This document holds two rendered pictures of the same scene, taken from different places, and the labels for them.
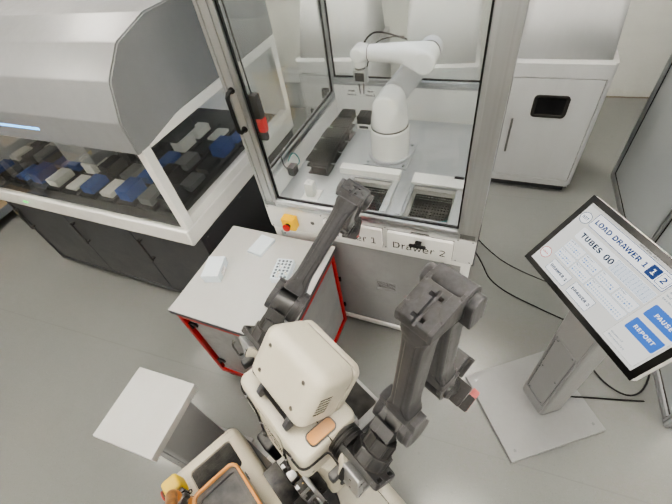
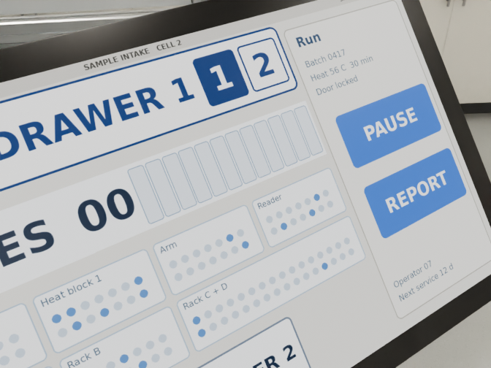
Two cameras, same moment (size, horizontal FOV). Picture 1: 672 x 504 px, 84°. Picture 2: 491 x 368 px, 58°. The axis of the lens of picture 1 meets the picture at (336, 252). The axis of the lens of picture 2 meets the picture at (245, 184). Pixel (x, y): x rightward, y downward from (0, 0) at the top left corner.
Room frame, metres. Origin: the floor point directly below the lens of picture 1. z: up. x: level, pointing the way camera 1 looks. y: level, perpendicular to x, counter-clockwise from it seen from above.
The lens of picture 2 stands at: (0.66, -0.63, 1.29)
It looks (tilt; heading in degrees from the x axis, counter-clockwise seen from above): 38 degrees down; 249
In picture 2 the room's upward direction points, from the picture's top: 5 degrees counter-clockwise
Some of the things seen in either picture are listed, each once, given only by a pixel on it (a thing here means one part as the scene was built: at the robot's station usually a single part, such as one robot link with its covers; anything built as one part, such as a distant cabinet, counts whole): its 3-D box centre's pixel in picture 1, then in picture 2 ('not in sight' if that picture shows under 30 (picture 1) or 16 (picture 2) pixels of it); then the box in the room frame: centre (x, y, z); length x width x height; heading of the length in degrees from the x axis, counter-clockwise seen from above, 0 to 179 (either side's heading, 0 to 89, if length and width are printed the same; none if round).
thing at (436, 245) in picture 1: (418, 245); not in sight; (1.09, -0.37, 0.87); 0.29 x 0.02 x 0.11; 60
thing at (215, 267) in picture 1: (214, 269); not in sight; (1.27, 0.60, 0.79); 0.13 x 0.09 x 0.05; 167
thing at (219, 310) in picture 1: (274, 318); not in sight; (1.19, 0.41, 0.38); 0.62 x 0.58 x 0.76; 60
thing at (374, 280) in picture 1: (392, 234); not in sight; (1.64, -0.38, 0.40); 1.03 x 0.95 x 0.80; 60
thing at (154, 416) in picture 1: (186, 438); not in sight; (0.64, 0.84, 0.38); 0.30 x 0.30 x 0.76; 63
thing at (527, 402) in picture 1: (559, 359); not in sight; (0.61, -0.86, 0.51); 0.50 x 0.45 x 1.02; 97
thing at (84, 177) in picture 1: (113, 118); not in sight; (2.40, 1.22, 1.13); 1.78 x 1.14 x 0.45; 60
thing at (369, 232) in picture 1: (352, 232); not in sight; (1.25, -0.09, 0.87); 0.29 x 0.02 x 0.11; 60
